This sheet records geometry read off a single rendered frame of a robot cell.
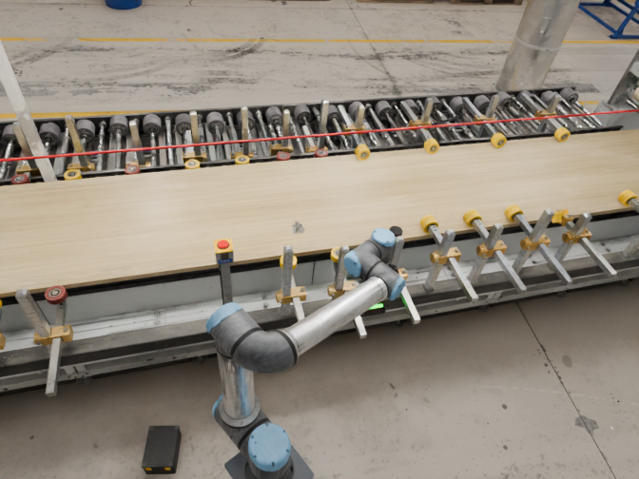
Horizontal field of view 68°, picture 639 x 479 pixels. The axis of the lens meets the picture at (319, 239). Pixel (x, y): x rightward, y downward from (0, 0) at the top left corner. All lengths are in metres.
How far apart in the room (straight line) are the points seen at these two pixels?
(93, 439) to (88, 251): 1.03
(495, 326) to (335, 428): 1.31
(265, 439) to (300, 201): 1.24
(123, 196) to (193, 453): 1.38
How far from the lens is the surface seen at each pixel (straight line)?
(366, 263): 1.69
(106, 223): 2.51
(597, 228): 3.27
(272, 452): 1.82
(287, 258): 1.96
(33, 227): 2.61
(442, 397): 3.02
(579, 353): 3.59
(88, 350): 2.32
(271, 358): 1.33
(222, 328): 1.37
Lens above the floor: 2.58
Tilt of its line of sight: 46 degrees down
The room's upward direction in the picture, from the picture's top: 7 degrees clockwise
